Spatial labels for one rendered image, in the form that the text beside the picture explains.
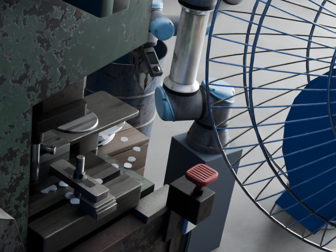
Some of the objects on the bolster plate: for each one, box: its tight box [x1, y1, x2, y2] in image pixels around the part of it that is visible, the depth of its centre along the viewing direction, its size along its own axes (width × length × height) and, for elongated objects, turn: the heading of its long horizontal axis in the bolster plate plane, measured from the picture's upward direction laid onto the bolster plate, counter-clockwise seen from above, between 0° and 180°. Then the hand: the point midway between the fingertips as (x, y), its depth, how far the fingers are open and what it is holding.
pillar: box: [30, 144, 40, 181], centre depth 135 cm, size 2×2×14 cm
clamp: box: [50, 155, 117, 221], centre depth 138 cm, size 6×17×10 cm, turn 36°
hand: (143, 89), depth 240 cm, fingers closed
